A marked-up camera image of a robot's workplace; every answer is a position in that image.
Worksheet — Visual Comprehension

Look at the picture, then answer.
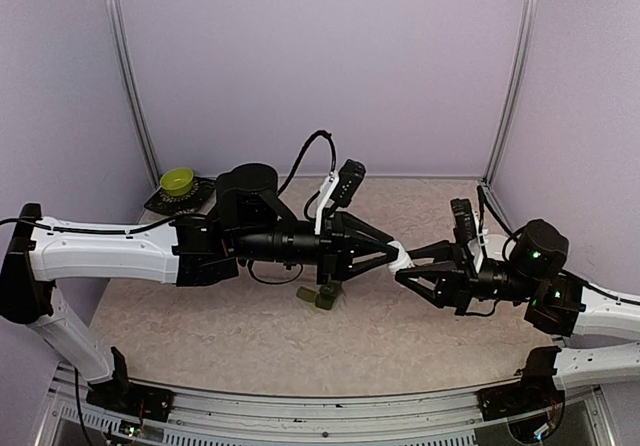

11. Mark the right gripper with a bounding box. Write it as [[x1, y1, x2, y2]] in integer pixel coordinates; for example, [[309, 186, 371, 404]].
[[395, 240, 538, 318]]

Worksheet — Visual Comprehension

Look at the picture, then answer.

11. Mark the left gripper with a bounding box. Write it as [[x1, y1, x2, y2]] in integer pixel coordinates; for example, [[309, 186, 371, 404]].
[[233, 209, 400, 286]]

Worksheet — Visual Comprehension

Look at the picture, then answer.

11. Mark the small white pill bottle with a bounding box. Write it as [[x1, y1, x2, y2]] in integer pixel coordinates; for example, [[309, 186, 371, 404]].
[[387, 249, 414, 275]]

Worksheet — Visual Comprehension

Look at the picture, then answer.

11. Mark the white bottle cap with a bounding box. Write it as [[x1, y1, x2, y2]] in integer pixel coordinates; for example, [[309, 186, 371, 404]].
[[387, 240, 406, 262]]

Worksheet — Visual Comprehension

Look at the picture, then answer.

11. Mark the green pill organizer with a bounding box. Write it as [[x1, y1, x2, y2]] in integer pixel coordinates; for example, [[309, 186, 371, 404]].
[[296, 282, 342, 311]]

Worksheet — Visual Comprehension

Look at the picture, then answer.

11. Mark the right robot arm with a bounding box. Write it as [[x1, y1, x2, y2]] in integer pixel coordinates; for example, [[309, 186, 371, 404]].
[[394, 219, 639, 410]]

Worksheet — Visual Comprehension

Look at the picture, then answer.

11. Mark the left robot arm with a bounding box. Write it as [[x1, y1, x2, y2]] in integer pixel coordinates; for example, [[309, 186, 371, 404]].
[[1, 160, 410, 411]]

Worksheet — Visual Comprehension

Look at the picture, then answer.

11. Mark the white bowl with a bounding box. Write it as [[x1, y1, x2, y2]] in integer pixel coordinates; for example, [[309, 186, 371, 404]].
[[480, 234, 508, 261]]

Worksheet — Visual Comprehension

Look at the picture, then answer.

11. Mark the black square tray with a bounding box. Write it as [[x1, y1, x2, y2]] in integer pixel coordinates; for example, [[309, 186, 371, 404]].
[[144, 177, 216, 216]]

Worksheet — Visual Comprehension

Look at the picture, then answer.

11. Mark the lime green bowl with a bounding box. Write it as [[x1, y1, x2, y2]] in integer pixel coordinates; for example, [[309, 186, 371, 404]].
[[160, 167, 195, 197]]

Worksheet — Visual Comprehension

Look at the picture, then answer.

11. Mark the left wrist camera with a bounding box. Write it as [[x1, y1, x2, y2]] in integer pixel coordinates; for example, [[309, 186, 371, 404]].
[[314, 159, 366, 236]]

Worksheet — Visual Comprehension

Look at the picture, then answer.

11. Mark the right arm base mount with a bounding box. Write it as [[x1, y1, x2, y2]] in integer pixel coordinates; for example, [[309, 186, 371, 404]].
[[476, 382, 566, 422]]

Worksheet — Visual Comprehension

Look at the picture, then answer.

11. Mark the front aluminium rail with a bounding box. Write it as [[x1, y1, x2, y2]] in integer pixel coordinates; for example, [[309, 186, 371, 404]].
[[27, 364, 617, 445]]

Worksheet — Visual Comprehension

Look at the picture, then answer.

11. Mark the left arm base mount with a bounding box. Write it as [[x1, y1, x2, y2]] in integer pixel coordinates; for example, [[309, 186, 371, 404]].
[[86, 382, 174, 423]]

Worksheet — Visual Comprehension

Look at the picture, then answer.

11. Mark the right aluminium frame post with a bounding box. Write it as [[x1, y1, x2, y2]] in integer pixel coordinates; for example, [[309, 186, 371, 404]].
[[483, 0, 539, 188]]

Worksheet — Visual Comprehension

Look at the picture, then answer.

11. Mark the aluminium frame post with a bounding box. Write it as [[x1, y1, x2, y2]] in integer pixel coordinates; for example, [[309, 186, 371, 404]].
[[105, 0, 161, 187], [483, 0, 539, 188]]

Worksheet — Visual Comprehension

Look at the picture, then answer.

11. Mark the left aluminium frame post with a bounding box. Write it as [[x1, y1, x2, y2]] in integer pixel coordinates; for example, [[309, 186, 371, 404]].
[[105, 0, 161, 187]]

